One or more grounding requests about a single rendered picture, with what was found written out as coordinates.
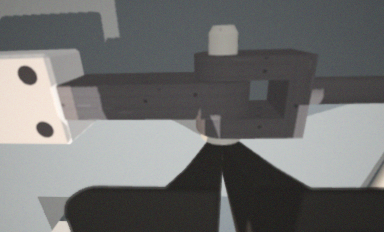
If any dark grey flat bar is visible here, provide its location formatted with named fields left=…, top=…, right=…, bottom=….
left=56, top=72, right=251, bottom=120

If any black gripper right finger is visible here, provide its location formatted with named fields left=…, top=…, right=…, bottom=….
left=222, top=141, right=384, bottom=232

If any beige block with four holes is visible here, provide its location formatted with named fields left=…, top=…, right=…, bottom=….
left=0, top=49, right=94, bottom=144

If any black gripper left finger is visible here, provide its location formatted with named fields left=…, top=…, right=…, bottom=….
left=64, top=142, right=223, bottom=232

